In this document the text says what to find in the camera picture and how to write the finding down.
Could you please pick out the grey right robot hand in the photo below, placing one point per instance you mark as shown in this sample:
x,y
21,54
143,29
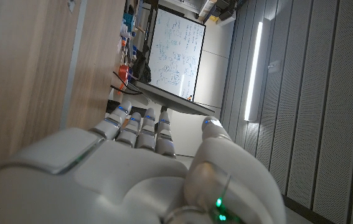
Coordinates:
x,y
117,180

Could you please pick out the computer monitor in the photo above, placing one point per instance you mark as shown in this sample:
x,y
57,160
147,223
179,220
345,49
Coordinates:
x,y
176,101

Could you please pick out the orange tape roll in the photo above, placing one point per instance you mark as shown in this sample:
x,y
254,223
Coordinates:
x,y
123,72

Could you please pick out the black backpack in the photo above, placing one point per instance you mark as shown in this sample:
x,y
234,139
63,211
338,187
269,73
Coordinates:
x,y
140,68

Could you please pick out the whiteboard with writing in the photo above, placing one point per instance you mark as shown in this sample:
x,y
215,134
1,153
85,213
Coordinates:
x,y
176,53

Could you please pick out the long ceiling light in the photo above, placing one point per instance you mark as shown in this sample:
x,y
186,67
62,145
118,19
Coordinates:
x,y
254,71

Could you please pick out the white shelf cabinet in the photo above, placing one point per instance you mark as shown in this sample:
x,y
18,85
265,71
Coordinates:
x,y
226,21

